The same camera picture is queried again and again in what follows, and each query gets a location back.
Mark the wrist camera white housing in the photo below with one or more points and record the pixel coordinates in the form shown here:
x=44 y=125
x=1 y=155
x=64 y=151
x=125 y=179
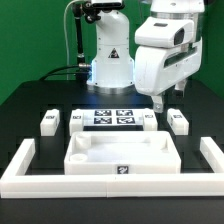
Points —
x=164 y=33

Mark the white U-shaped obstacle frame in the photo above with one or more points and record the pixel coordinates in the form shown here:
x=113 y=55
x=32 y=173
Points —
x=16 y=183

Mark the fiducial marker base sheet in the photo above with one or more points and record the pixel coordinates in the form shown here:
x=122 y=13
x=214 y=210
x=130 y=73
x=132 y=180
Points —
x=113 y=117

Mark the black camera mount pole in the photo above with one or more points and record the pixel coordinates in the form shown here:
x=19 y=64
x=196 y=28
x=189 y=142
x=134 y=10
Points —
x=80 y=36

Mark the white desk top tray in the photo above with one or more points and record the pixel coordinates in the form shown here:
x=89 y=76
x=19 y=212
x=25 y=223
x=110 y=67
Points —
x=121 y=152

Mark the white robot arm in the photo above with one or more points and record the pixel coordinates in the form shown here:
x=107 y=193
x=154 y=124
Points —
x=169 y=48

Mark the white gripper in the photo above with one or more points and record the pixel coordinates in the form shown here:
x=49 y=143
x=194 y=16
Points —
x=158 y=69

